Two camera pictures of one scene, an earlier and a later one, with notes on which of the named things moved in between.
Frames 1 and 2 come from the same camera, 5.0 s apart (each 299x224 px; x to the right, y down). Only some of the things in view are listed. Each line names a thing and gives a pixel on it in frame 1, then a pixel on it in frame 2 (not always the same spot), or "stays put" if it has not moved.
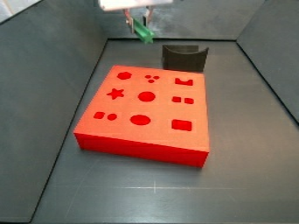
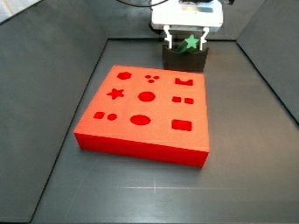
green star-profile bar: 144,31 -> 188,45
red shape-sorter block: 149,115 stays put
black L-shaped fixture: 183,58 stays put
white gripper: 109,5 -> 172,12
